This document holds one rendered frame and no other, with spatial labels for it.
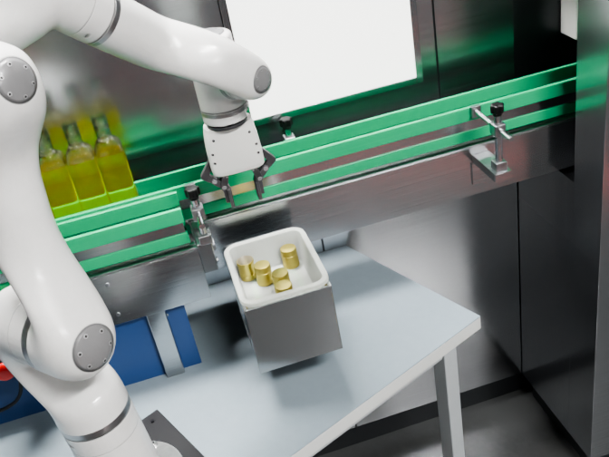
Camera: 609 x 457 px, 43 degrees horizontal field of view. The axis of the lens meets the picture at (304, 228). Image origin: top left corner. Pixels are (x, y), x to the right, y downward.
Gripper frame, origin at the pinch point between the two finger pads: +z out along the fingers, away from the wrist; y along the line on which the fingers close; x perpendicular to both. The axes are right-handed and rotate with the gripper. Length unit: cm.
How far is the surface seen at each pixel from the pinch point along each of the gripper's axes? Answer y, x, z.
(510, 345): -70, -35, 93
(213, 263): 9.4, -2.0, 15.0
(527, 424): -69, -24, 116
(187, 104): 6.1, -29.6, -8.8
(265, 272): -0.2, 1.7, 18.0
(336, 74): -28.1, -31.1, -6.6
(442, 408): -34, 5, 67
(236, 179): 0.4, -13.6, 3.8
